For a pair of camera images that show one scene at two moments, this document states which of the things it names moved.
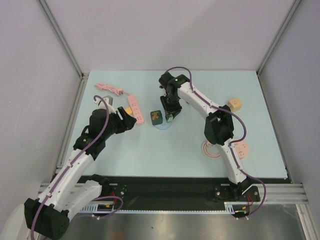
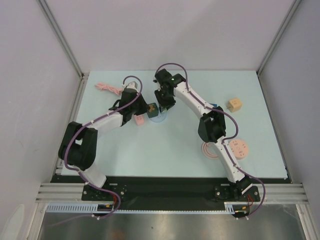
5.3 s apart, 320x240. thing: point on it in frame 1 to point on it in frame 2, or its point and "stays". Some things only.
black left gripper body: [115, 126] to [139, 108]
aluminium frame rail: [281, 193] stays
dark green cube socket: [156, 117] to [153, 110]
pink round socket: [242, 149] stays
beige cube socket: [235, 104] stays
